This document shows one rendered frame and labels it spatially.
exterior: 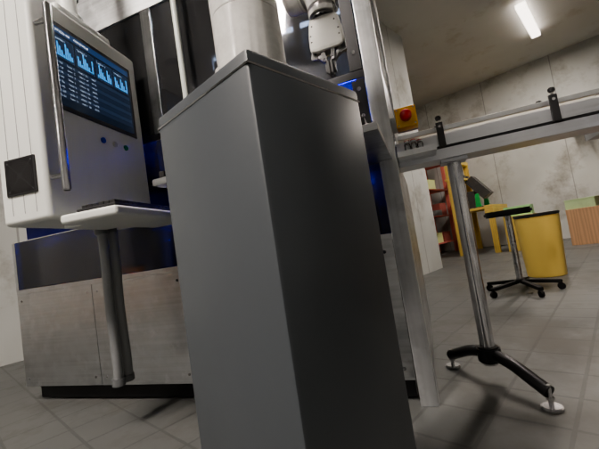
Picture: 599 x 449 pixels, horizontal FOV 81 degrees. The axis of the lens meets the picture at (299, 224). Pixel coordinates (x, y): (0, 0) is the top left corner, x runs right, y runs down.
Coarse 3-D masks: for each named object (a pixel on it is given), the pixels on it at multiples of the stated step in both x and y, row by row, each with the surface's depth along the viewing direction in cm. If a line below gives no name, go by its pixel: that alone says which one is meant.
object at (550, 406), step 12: (456, 348) 142; (468, 348) 135; (480, 348) 126; (492, 348) 124; (480, 360) 126; (492, 360) 123; (504, 360) 119; (516, 360) 117; (516, 372) 114; (528, 372) 111; (540, 384) 107; (552, 396) 105; (552, 408) 104
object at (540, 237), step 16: (528, 224) 314; (544, 224) 307; (560, 224) 310; (528, 240) 316; (544, 240) 308; (560, 240) 308; (528, 256) 319; (544, 256) 309; (560, 256) 307; (528, 272) 324; (544, 272) 310; (560, 272) 306
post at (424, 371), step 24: (360, 0) 127; (360, 24) 127; (360, 48) 127; (384, 96) 124; (384, 120) 124; (384, 168) 124; (408, 240) 121; (408, 264) 121; (408, 288) 121; (408, 312) 121; (432, 384) 118
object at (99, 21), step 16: (48, 0) 183; (80, 0) 175; (96, 0) 171; (112, 0) 168; (128, 0) 164; (144, 0) 161; (160, 0) 158; (80, 16) 175; (96, 16) 171; (112, 16) 168; (128, 16) 164; (144, 16) 161; (144, 32) 161; (144, 48) 161; (336, 80) 130; (160, 96) 158; (160, 112) 157
